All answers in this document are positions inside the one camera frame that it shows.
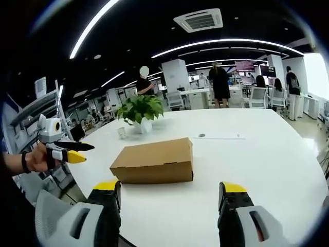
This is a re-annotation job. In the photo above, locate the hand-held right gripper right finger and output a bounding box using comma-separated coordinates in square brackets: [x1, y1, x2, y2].
[217, 181, 285, 247]

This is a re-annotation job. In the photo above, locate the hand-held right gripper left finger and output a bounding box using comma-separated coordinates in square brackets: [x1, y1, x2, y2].
[60, 180, 122, 247]

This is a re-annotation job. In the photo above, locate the brown cardboard shoe box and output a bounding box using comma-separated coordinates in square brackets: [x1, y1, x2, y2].
[109, 137, 194, 185]

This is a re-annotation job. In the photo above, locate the person's left hand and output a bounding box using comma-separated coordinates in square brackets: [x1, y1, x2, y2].
[25, 142, 65, 172]

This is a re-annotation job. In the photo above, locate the grey metal shelf rack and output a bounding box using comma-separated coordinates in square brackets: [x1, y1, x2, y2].
[5, 79, 75, 186]

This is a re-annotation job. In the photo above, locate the black wristband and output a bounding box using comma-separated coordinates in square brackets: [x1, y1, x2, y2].
[21, 151, 31, 174]

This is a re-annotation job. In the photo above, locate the grey mesh office chair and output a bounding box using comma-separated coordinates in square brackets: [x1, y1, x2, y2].
[19, 174, 78, 245]

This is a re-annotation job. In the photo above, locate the white plant pot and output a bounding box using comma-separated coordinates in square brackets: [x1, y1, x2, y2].
[133, 117, 153, 134]

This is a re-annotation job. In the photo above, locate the green potted plant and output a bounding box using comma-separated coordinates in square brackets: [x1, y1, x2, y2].
[115, 94, 165, 126]

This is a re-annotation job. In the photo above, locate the white paper strip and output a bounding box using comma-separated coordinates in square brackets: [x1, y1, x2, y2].
[192, 133, 246, 140]

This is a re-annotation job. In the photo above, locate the white office chair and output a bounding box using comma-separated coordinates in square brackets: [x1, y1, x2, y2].
[248, 86, 268, 109]
[269, 87, 287, 110]
[166, 91, 186, 111]

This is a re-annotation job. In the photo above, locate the white square pillar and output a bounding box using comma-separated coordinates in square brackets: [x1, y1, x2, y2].
[161, 59, 190, 92]

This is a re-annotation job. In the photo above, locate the white office desk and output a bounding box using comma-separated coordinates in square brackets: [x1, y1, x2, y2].
[179, 87, 242, 110]

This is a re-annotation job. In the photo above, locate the ceiling air conditioner vent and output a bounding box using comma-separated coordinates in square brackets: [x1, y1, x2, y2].
[173, 8, 223, 33]

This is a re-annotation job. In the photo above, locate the wall display screen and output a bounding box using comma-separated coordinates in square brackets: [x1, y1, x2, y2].
[235, 60, 256, 73]
[260, 65, 277, 78]

